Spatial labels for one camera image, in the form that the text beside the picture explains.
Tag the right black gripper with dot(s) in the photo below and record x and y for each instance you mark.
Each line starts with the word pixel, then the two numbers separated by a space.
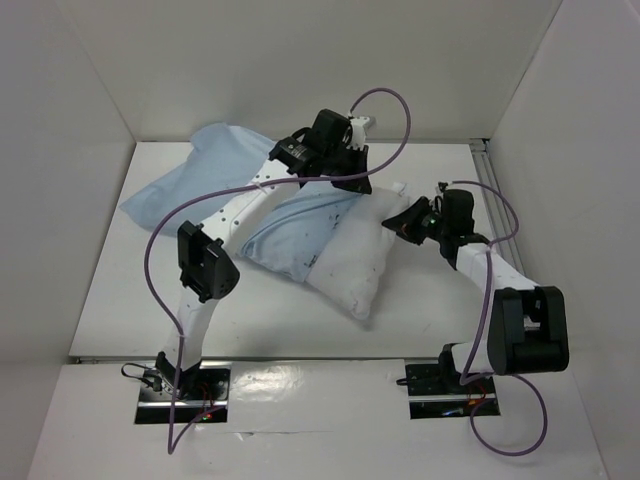
pixel 420 220

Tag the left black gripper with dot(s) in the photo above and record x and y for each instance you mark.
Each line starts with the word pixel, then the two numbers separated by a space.
pixel 359 184

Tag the white pillow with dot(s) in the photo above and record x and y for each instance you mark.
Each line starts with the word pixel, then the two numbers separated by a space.
pixel 349 269

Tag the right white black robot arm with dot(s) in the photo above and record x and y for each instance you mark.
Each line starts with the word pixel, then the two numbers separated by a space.
pixel 522 327

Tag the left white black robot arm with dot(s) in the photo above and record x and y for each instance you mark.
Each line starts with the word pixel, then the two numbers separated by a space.
pixel 332 150

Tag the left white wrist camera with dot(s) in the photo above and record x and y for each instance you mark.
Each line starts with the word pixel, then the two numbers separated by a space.
pixel 360 125

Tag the aluminium extrusion rail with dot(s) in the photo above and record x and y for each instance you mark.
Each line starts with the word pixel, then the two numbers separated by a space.
pixel 500 219

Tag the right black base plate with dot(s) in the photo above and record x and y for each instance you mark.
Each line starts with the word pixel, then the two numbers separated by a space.
pixel 432 395

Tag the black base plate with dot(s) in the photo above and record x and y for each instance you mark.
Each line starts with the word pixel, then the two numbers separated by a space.
pixel 208 397
pixel 432 395

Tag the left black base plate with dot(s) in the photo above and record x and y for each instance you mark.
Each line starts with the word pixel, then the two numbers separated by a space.
pixel 208 397

